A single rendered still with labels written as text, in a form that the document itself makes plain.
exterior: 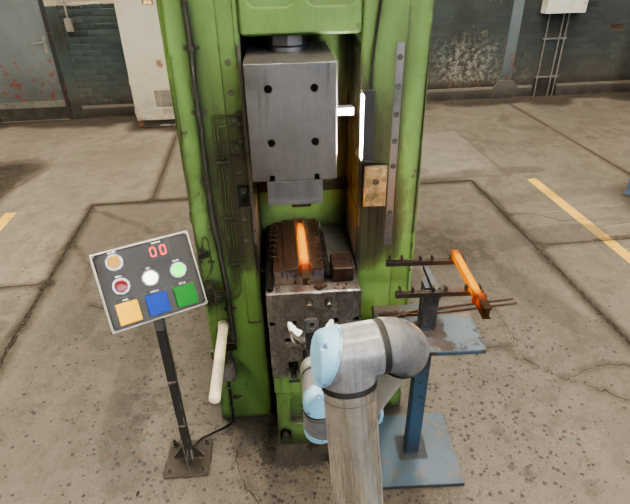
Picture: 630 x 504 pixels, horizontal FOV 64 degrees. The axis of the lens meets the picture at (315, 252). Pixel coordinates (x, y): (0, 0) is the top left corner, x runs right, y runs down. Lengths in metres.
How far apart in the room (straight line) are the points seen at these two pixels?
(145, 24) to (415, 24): 5.54
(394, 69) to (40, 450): 2.38
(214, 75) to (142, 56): 5.39
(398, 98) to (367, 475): 1.29
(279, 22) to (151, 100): 5.60
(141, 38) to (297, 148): 5.54
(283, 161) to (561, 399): 2.01
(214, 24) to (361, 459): 1.38
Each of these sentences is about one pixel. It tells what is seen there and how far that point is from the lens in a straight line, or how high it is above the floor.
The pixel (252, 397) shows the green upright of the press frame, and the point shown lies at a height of 0.14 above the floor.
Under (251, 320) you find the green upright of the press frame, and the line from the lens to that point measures 2.33.
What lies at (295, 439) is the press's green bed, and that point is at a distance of 2.60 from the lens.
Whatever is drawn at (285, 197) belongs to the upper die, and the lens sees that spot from 1.84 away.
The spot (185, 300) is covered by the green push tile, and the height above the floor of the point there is 0.99.
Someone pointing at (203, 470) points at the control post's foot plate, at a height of 0.02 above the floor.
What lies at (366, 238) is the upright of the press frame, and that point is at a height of 1.03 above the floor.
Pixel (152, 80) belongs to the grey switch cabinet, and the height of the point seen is 0.62.
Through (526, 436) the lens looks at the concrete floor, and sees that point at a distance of 2.84.
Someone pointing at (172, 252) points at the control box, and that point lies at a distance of 1.88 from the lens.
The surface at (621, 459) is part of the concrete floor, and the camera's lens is 2.93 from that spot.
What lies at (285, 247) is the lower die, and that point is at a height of 0.99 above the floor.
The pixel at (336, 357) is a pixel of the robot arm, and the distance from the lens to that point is 0.99.
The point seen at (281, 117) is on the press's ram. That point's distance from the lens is 1.74.
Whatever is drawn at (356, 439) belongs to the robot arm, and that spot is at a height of 1.22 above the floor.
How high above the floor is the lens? 2.08
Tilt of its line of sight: 31 degrees down
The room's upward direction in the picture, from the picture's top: 1 degrees counter-clockwise
